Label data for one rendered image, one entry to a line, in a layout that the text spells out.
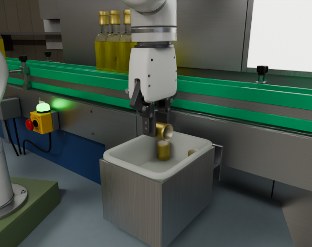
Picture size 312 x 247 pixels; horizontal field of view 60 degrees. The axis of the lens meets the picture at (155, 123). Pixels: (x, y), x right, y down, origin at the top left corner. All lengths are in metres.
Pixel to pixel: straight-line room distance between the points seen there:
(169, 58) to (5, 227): 0.54
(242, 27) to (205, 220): 0.56
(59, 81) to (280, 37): 0.72
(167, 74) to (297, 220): 0.67
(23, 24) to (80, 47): 3.07
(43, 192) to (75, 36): 0.79
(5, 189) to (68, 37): 0.85
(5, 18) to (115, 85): 3.86
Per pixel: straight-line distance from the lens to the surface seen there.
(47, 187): 0.89
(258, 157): 0.71
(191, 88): 0.76
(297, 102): 0.67
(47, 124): 1.02
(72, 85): 0.97
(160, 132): 0.53
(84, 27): 1.34
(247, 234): 0.82
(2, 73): 0.79
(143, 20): 0.49
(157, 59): 0.50
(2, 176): 0.81
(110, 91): 0.83
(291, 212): 1.00
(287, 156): 0.69
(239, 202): 0.94
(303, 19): 0.82
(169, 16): 0.50
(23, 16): 4.40
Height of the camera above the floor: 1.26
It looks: 18 degrees down
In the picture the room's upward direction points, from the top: straight up
